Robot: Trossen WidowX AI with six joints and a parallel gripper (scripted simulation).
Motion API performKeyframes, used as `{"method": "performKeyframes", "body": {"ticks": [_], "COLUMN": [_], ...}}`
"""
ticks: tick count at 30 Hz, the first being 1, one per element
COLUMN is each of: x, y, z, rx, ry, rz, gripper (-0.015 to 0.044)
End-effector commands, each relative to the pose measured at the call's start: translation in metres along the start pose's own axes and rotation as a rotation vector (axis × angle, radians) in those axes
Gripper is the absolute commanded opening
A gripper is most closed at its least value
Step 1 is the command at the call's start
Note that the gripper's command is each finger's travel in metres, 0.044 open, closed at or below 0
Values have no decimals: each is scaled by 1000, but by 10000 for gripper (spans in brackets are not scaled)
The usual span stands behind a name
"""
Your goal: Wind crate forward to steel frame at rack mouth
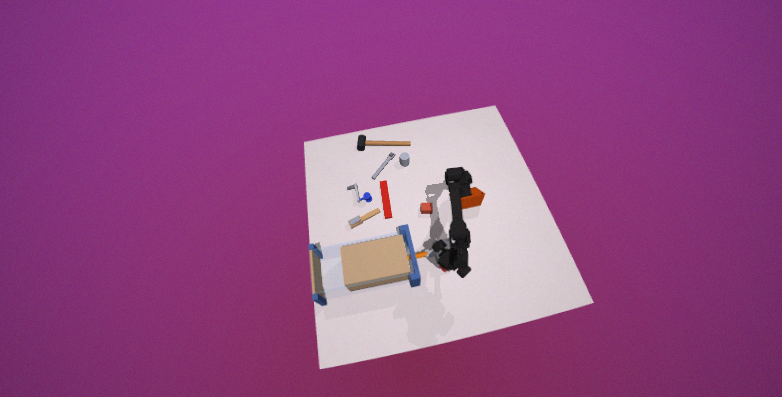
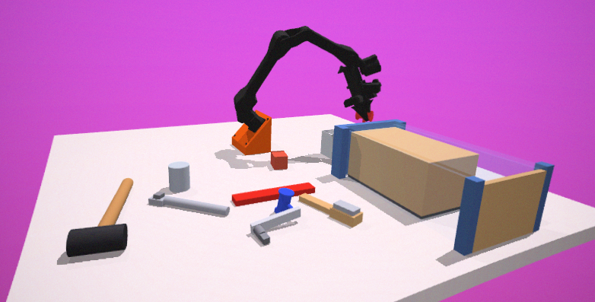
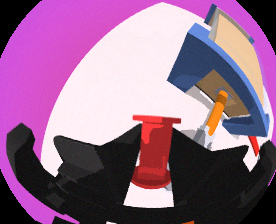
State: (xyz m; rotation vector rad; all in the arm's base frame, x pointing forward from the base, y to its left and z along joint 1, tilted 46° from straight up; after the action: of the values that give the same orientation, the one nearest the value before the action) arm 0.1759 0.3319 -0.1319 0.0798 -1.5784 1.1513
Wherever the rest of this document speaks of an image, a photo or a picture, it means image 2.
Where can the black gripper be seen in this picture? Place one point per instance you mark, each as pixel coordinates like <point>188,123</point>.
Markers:
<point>362,103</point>

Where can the black mallet with wooden handle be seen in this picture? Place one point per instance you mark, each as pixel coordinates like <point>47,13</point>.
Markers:
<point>107,236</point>

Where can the wooden brush with grey bristles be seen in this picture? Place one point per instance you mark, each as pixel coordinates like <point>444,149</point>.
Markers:
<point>340,210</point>

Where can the grey metal rod with square end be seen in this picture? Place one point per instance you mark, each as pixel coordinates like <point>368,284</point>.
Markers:
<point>160,199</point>

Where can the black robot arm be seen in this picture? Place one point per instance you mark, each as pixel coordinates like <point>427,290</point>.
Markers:
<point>281,42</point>

